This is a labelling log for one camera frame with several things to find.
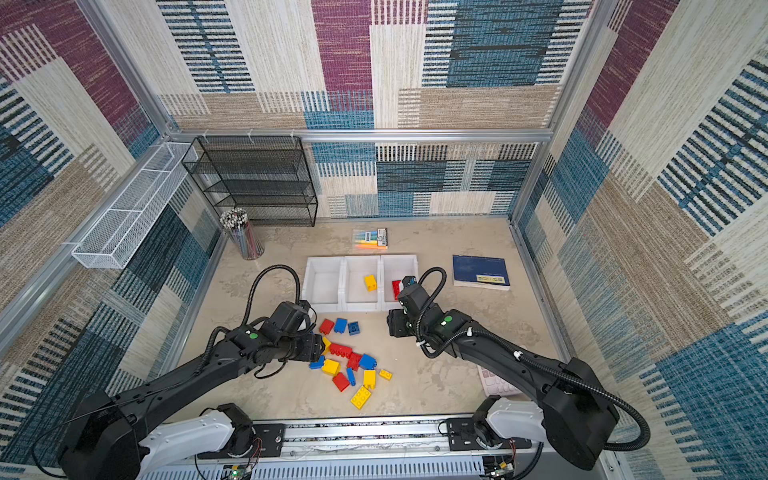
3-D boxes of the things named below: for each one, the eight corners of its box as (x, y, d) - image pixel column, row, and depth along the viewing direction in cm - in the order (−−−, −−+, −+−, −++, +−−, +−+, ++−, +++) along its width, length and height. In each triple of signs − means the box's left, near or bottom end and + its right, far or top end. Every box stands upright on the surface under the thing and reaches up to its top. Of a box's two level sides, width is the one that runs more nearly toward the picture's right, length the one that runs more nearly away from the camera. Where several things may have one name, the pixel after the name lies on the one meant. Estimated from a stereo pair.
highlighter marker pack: (352, 249, 114) (351, 246, 112) (353, 232, 119) (353, 228, 118) (387, 249, 113) (387, 246, 112) (387, 232, 119) (387, 228, 118)
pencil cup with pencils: (240, 260, 111) (217, 224, 96) (246, 245, 116) (225, 208, 101) (260, 260, 111) (241, 224, 96) (266, 245, 116) (247, 208, 101)
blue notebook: (453, 286, 104) (454, 282, 102) (451, 258, 111) (452, 254, 109) (508, 290, 103) (511, 286, 101) (503, 261, 110) (505, 257, 108)
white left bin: (302, 317, 96) (296, 305, 90) (311, 269, 108) (306, 256, 102) (344, 317, 96) (341, 305, 90) (349, 269, 108) (347, 256, 102)
